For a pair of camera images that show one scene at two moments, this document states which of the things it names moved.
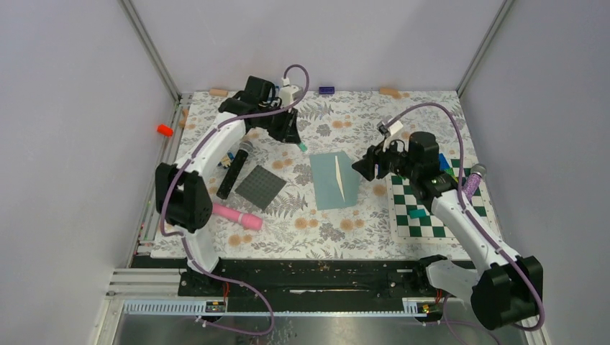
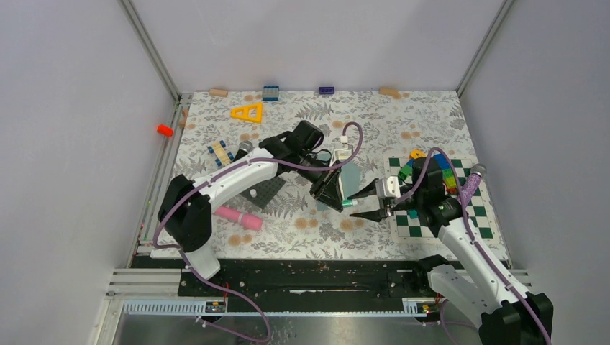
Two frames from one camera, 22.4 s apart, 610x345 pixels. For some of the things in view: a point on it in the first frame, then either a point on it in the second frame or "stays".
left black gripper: (288, 132) → (326, 190)
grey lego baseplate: (260, 187) stays
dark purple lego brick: (326, 90) stays
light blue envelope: (327, 188) stays
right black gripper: (366, 166) → (379, 215)
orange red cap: (165, 130) stays
